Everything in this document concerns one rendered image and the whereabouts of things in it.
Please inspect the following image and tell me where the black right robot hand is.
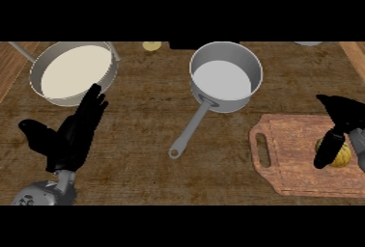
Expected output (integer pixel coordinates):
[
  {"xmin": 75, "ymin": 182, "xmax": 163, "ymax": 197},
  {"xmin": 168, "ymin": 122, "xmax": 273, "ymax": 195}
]
[{"xmin": 311, "ymin": 94, "xmax": 365, "ymax": 170}]

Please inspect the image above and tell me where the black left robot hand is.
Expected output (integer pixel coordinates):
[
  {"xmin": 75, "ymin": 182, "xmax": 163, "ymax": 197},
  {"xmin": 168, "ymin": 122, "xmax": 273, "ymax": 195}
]
[{"xmin": 17, "ymin": 83, "xmax": 109, "ymax": 174}]

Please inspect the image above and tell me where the yellow squash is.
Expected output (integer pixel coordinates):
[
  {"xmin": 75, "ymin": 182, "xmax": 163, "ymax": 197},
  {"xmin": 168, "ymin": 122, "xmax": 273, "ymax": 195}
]
[{"xmin": 313, "ymin": 137, "xmax": 352, "ymax": 168}]

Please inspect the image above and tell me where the wooden cutting board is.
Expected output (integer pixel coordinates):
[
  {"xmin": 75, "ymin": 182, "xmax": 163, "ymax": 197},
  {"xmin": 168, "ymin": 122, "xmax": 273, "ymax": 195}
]
[{"xmin": 248, "ymin": 113, "xmax": 365, "ymax": 199}]

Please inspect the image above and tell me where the grey pan with cream inside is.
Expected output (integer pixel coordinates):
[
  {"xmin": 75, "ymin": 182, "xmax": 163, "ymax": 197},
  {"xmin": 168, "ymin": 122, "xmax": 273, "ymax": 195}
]
[{"xmin": 7, "ymin": 41, "xmax": 122, "ymax": 108}]

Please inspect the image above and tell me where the grey round object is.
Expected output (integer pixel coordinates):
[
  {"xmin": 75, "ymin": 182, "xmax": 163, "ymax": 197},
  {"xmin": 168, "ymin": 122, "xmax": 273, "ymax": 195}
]
[{"xmin": 292, "ymin": 41, "xmax": 324, "ymax": 47}]

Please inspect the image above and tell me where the pale yellow round object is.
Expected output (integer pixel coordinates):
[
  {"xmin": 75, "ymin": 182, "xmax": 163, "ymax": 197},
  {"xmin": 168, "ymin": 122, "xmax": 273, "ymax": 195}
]
[{"xmin": 141, "ymin": 41, "xmax": 163, "ymax": 52}]

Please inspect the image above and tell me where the black box-shaped object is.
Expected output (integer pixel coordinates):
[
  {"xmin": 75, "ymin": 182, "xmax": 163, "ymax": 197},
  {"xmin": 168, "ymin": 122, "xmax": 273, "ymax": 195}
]
[{"xmin": 168, "ymin": 41, "xmax": 242, "ymax": 51}]

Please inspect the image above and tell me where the grey long-handled pot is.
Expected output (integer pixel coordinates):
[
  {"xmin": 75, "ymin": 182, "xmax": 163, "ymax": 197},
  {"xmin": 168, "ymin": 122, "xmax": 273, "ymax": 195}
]
[{"xmin": 166, "ymin": 41, "xmax": 262, "ymax": 160}]

